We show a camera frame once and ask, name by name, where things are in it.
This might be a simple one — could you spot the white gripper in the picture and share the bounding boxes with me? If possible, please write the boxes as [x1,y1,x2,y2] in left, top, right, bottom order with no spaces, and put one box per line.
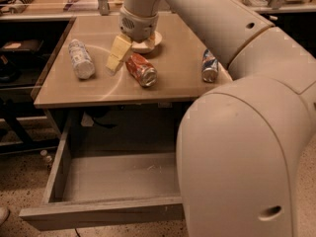
[106,7,159,74]

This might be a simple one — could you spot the red coke can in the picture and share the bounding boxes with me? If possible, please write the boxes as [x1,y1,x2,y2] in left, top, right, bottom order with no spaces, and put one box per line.
[125,53,157,87]

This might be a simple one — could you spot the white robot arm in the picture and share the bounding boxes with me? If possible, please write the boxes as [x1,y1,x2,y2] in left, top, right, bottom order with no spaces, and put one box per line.
[119,0,316,237]

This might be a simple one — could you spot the grey cabinet with beige top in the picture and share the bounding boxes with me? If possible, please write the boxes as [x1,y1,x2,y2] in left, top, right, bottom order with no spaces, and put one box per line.
[33,13,231,112]

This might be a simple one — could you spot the blue pepsi can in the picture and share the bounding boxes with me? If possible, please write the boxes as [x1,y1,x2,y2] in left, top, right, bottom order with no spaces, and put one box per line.
[201,49,218,83]

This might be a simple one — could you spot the grey open drawer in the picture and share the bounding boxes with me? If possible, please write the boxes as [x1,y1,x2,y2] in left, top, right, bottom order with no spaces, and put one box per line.
[18,111,186,232]

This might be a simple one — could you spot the white paper bowl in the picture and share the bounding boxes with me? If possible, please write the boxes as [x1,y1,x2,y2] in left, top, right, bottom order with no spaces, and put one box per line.
[132,32,162,53]

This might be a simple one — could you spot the white plastic bottle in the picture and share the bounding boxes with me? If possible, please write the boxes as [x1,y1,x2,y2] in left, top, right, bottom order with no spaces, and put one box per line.
[68,39,95,80]

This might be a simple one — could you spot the small bottle on floor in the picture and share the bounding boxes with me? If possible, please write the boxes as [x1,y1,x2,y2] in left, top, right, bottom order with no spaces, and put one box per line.
[40,150,53,165]

